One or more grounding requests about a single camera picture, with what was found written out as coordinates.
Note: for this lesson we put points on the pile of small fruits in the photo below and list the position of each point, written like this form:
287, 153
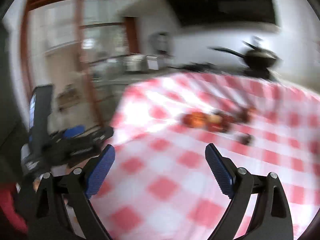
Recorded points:
218, 121

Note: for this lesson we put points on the red white checkered tablecloth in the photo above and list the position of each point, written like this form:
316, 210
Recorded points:
160, 185

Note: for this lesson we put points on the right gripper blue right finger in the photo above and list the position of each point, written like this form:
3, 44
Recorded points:
271, 217

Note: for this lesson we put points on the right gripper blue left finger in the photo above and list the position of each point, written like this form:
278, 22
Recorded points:
52, 221

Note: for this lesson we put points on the wooden framed glass door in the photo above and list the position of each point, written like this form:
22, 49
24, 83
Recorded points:
61, 42

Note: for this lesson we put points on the black frying pan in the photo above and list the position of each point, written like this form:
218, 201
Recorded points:
256, 58

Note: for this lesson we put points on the black range hood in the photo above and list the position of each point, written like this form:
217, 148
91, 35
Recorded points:
204, 12

